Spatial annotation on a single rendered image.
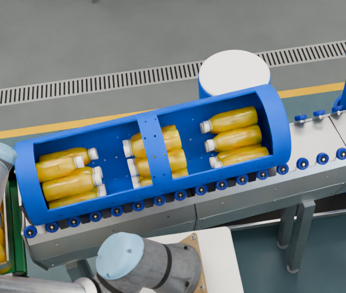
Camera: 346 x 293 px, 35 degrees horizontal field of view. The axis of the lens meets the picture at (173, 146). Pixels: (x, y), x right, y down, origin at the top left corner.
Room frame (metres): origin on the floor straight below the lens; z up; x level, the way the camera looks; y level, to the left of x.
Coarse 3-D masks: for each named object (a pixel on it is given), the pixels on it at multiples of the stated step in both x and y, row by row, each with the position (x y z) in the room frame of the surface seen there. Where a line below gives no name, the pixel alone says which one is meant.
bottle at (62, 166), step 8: (48, 160) 1.08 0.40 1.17; (56, 160) 1.07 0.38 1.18; (64, 160) 1.07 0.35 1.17; (72, 160) 1.08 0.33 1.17; (40, 168) 1.05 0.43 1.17; (48, 168) 1.05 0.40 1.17; (56, 168) 1.05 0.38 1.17; (64, 168) 1.05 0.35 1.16; (72, 168) 1.05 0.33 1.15; (40, 176) 1.03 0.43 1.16; (48, 176) 1.04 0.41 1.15; (56, 176) 1.04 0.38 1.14; (64, 176) 1.04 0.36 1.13
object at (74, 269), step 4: (68, 264) 0.99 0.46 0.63; (72, 264) 0.99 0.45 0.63; (76, 264) 0.98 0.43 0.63; (68, 268) 0.97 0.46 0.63; (72, 268) 0.97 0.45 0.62; (76, 268) 0.97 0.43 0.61; (80, 268) 0.99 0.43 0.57; (68, 272) 0.97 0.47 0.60; (72, 272) 0.97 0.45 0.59; (76, 272) 0.97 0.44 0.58; (80, 272) 0.97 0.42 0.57; (72, 276) 0.97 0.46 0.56; (76, 276) 0.97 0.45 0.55; (80, 276) 0.97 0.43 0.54; (84, 276) 1.00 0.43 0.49; (72, 280) 0.97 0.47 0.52
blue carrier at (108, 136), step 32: (224, 96) 1.23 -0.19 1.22; (256, 96) 1.32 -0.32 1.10; (96, 128) 1.15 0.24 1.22; (128, 128) 1.25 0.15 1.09; (160, 128) 1.11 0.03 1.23; (192, 128) 1.26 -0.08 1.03; (288, 128) 1.08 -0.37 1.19; (32, 160) 1.04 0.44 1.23; (96, 160) 1.19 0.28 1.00; (160, 160) 1.02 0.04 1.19; (192, 160) 1.17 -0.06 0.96; (256, 160) 1.03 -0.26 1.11; (288, 160) 1.05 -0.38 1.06; (32, 192) 0.96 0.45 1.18; (128, 192) 0.97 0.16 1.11; (160, 192) 0.98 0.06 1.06
